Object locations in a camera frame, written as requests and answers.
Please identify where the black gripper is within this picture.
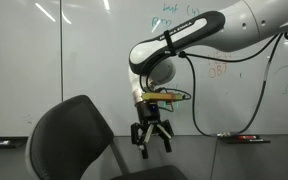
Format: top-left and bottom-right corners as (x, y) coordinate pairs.
(131, 102), (174, 159)

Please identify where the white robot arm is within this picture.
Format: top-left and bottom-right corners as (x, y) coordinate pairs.
(128, 0), (288, 158)

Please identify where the black mesh office chair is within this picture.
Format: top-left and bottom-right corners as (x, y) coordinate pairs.
(24, 94), (189, 180)

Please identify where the black marker tray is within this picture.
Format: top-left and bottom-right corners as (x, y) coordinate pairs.
(0, 137), (28, 149)
(220, 135), (270, 144)

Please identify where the red whiteboard marker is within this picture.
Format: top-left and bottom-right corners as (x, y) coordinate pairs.
(238, 135), (257, 140)

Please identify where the green whiteboard marker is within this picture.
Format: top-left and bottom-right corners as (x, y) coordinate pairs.
(248, 139), (265, 142)

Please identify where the large white whiteboard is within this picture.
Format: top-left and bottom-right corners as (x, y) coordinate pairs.
(62, 0), (288, 135)

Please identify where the left black marker tray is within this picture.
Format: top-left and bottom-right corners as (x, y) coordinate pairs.
(0, 137), (28, 149)

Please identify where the left white whiteboard panel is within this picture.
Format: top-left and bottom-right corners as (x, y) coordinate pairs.
(0, 0), (61, 136)

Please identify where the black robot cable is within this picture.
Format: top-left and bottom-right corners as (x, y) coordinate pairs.
(139, 29), (288, 138)

